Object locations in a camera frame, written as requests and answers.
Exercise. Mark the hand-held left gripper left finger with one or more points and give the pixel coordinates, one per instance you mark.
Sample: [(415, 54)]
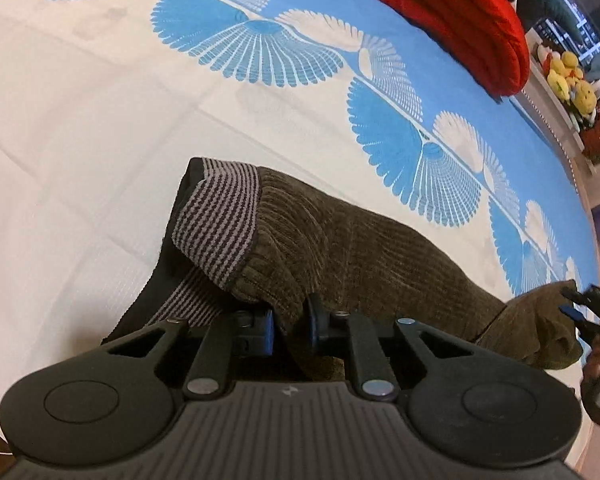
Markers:
[(266, 332)]

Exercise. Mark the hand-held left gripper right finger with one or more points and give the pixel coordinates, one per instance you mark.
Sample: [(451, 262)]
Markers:
[(314, 327)]

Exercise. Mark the white window sill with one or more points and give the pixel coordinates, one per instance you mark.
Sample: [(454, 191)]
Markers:
[(545, 105)]

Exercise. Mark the blue and white printed bedsheet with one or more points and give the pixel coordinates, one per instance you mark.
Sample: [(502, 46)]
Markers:
[(105, 110)]

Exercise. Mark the window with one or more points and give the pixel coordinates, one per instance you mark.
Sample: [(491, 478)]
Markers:
[(580, 15)]

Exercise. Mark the red folded blanket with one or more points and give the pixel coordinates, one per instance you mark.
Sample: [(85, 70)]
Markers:
[(460, 15)]

